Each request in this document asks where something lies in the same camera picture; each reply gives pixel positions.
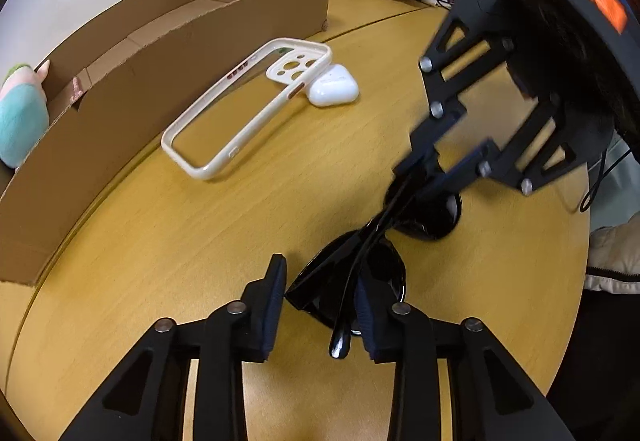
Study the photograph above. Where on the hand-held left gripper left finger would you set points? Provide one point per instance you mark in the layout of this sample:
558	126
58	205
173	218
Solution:
272	301

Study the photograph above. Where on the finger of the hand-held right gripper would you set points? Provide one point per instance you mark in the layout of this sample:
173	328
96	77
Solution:
422	156
465	171

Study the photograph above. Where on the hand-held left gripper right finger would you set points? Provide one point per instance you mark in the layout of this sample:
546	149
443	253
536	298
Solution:
367	316

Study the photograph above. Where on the black sunglasses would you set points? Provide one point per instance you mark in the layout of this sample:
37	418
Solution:
330	266

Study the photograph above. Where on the brown cardboard box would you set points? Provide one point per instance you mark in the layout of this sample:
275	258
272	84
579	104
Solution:
125	121

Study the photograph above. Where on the white earbuds case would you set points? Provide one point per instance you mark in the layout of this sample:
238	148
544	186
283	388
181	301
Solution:
335	88

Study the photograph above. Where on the beige clear phone case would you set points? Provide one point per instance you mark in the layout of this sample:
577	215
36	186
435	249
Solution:
274	72

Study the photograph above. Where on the white puffer jacket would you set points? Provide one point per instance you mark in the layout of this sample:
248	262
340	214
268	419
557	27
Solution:
615	261

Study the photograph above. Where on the dark cloth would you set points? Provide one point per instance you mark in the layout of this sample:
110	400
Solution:
600	361

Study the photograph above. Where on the pink pig plush toy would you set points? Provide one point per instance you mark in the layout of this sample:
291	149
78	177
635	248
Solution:
20	116

